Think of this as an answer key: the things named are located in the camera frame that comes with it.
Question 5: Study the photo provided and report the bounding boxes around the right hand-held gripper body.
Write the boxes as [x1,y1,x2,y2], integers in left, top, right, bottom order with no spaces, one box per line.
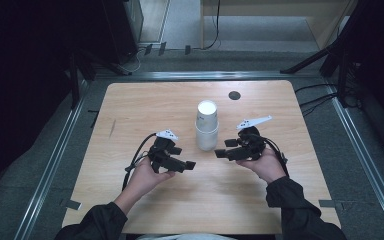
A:
[235,115,274,161]

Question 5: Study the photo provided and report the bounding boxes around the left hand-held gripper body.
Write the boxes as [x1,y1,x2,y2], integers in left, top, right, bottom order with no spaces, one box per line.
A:
[148,129,181,174]

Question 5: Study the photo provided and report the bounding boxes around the stack of white paper cups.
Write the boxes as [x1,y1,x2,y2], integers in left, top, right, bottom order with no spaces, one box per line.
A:
[194,99,220,152]

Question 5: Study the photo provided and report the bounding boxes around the person's right hand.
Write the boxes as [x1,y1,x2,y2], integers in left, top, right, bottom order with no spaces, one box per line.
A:
[236,147,288,186]

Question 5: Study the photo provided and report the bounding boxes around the person's left hand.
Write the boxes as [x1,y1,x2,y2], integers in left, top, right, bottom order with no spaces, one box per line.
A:
[126,158,176,201]

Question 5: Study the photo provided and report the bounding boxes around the person's light shirt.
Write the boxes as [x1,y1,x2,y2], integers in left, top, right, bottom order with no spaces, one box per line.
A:
[136,233,238,240]

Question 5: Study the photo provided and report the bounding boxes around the black tape strip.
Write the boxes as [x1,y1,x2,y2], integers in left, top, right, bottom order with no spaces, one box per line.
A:
[86,108,101,130]

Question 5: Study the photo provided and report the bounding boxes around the grey tape piece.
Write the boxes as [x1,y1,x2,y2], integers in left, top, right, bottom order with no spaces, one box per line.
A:
[318,199,338,210]
[60,198,83,211]

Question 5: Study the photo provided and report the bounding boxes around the black metal stand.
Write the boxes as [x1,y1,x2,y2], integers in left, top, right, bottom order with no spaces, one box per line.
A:
[67,49,133,110]

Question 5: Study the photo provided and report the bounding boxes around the black tripod stand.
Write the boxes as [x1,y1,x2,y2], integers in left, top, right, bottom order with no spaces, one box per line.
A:
[279,0,373,108]

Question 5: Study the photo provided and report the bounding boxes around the black tower cabinet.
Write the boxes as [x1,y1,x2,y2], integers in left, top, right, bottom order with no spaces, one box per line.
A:
[100,0,145,65]

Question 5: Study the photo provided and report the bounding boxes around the light wooden cabinet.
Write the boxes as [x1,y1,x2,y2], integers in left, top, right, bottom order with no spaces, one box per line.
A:
[199,0,358,51]

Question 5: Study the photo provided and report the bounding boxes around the left hand-held gripper cable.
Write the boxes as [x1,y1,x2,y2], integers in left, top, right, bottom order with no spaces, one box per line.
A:
[122,132,158,192]

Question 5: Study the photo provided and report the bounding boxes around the hand-held gripper cable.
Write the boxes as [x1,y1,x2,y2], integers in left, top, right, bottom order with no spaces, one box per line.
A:
[263,136,290,178]
[122,132,158,192]

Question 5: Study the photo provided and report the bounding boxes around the right hand-held gripper cable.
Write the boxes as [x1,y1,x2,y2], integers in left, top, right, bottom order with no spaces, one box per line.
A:
[263,136,290,178]

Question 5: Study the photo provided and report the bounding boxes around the metal floor rail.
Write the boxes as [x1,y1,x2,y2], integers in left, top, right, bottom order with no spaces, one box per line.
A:
[14,79,92,240]
[94,70,322,81]
[325,81,384,240]

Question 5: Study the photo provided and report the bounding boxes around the black floor cables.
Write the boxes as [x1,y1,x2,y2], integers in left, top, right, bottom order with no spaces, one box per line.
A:
[294,83,340,118]

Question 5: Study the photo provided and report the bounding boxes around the white floor cable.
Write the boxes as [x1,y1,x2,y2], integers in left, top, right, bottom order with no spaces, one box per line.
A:
[119,46,149,74]

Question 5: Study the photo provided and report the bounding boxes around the black hanging cable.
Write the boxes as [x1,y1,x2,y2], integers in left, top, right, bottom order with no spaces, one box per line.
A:
[202,0,222,51]

